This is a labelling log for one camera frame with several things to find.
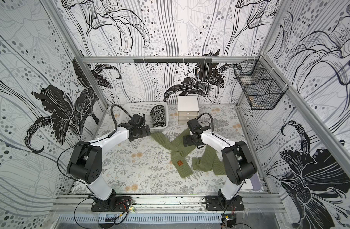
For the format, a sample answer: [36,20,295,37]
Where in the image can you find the white plastic perforated basket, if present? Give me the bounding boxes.
[117,101,169,134]

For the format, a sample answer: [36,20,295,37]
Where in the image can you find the black white patterned knit scarf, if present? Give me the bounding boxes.
[150,105,166,128]

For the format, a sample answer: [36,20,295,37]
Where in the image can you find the green knit scarf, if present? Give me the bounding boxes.
[150,128,227,179]

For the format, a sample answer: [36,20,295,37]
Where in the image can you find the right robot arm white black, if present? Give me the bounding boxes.
[183,118,258,212]

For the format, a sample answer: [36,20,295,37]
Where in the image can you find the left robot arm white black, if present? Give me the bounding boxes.
[67,114,151,212]

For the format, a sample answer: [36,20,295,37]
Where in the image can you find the white small drawer box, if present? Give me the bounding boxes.
[177,95,199,125]

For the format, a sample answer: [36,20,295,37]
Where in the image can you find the white purple flat objects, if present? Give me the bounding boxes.
[241,173,262,192]

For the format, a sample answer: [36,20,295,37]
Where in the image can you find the small black electronics box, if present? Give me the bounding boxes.
[221,214,236,228]

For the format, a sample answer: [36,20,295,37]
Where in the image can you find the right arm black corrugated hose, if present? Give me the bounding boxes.
[197,112,215,132]

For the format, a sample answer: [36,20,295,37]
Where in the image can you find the black wire wall basket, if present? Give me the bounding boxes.
[233,58,285,110]

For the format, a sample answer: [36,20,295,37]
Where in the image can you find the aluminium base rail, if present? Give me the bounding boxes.
[50,192,287,213]

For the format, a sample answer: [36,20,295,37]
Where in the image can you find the white slotted cable duct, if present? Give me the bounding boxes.
[57,213,222,224]

